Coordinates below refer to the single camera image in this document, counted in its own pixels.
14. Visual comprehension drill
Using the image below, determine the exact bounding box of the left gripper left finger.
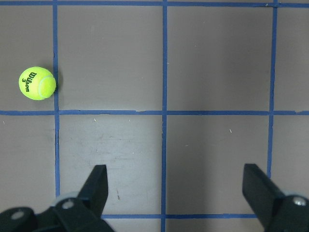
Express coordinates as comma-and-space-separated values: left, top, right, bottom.
0, 165, 113, 232

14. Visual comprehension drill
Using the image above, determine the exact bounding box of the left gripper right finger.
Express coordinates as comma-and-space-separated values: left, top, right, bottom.
242, 163, 309, 232

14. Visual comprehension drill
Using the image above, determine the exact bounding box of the tennis ball near image-right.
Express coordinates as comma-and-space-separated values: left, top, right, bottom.
18, 67, 56, 101

